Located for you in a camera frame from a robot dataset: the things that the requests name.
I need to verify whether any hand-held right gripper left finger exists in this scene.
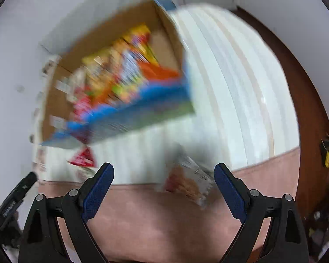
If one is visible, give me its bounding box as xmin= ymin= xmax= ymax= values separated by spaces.
xmin=19 ymin=162 xmax=115 ymax=263

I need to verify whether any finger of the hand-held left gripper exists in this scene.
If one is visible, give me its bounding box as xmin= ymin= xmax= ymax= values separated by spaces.
xmin=12 ymin=171 xmax=39 ymax=199

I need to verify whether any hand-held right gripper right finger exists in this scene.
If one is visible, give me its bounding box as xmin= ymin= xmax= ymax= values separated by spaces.
xmin=213 ymin=163 xmax=311 ymax=263

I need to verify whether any red triangular snack packet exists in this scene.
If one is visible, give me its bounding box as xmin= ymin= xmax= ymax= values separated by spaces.
xmin=67 ymin=146 xmax=97 ymax=168

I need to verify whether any white bread snack packet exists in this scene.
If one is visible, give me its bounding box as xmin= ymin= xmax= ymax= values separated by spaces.
xmin=163 ymin=153 xmax=214 ymax=208

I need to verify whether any long red snack packet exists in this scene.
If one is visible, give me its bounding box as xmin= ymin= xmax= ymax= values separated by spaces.
xmin=71 ymin=95 xmax=96 ymax=121

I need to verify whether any cardboard box blue print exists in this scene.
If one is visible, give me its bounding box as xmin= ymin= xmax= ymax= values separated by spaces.
xmin=39 ymin=0 xmax=197 ymax=151

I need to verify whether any green candy ball packet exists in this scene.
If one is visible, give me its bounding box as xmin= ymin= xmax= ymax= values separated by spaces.
xmin=111 ymin=83 xmax=135 ymax=102

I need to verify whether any white chocolate stick packet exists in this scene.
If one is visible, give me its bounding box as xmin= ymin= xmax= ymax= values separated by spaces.
xmin=120 ymin=52 xmax=143 ymax=86

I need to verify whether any yellow puffed ball snack packet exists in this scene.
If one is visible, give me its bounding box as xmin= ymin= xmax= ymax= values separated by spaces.
xmin=82 ymin=47 xmax=119 ymax=89

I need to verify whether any orange foil snack packet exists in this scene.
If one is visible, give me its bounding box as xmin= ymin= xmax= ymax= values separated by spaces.
xmin=138 ymin=61 xmax=182 ymax=82

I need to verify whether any yellow instant noodle packet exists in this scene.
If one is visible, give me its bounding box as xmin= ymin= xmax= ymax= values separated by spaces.
xmin=122 ymin=24 xmax=160 ymax=67

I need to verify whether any yellow tag with black clip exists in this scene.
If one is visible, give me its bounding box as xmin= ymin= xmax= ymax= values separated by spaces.
xmin=319 ymin=138 xmax=329 ymax=168

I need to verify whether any cat print pink striped blanket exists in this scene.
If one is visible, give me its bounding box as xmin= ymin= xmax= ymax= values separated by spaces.
xmin=33 ymin=2 xmax=302 ymax=263

